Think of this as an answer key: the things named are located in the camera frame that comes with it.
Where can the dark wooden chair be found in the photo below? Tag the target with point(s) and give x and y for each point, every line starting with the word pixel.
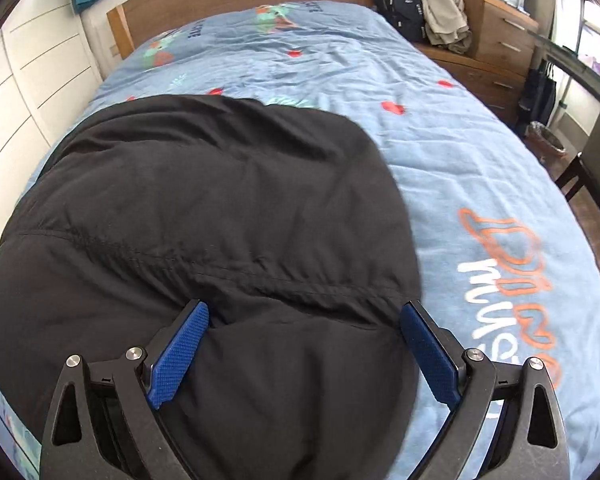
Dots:
pixel 577 170

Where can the black backpack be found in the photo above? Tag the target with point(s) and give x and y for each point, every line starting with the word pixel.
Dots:
pixel 400 5

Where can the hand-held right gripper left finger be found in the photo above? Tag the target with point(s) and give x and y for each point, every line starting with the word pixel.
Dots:
pixel 177 355

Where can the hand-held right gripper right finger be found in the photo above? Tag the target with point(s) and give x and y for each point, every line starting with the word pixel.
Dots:
pixel 430 355

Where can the wooden dresser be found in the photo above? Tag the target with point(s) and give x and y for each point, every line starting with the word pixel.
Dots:
pixel 500 35

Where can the beige cloth pile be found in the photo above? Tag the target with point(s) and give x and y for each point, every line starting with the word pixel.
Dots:
pixel 445 15

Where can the white wardrobe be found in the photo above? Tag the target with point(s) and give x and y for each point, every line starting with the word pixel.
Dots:
pixel 30 85

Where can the trash bin with liner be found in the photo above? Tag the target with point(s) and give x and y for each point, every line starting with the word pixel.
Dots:
pixel 547 142

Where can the black puffer jacket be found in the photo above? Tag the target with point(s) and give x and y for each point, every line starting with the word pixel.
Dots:
pixel 205 200

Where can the black bag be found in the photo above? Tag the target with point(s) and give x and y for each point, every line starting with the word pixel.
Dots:
pixel 537 95

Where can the blue printed bedsheet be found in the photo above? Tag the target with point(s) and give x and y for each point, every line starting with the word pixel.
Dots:
pixel 455 160

